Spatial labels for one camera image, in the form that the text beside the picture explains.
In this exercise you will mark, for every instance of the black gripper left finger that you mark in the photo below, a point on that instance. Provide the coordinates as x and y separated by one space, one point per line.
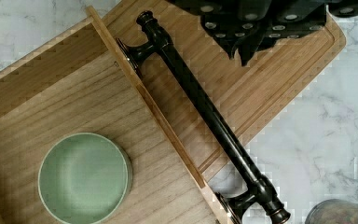
235 25

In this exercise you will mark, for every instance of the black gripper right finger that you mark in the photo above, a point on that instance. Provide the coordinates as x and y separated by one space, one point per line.
276 19

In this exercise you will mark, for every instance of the wooden drawer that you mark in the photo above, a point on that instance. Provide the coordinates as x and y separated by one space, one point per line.
79 82

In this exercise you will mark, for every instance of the dark bronze drawer handle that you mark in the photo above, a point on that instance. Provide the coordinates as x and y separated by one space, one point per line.
259 189

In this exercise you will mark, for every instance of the bamboo cutting board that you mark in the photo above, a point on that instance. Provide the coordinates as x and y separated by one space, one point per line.
248 96

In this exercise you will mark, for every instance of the green ceramic bowl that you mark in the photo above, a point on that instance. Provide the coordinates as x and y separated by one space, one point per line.
84 179

